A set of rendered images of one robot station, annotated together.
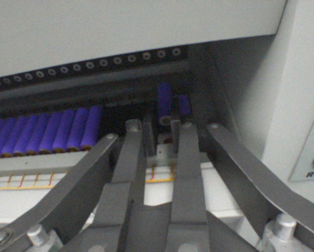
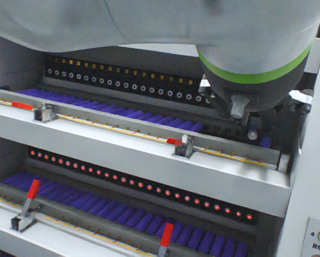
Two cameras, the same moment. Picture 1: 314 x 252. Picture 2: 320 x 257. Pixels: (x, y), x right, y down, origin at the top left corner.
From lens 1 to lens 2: 0.39 m
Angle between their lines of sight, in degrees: 36
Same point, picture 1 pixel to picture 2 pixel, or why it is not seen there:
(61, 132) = (173, 123)
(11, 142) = (132, 116)
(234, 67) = not seen: hidden behind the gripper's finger
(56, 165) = (169, 129)
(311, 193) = not seen: outside the picture
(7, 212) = (117, 141)
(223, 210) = (276, 183)
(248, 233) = (292, 223)
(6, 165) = (131, 120)
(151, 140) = (247, 116)
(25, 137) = (143, 118)
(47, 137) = (162, 122)
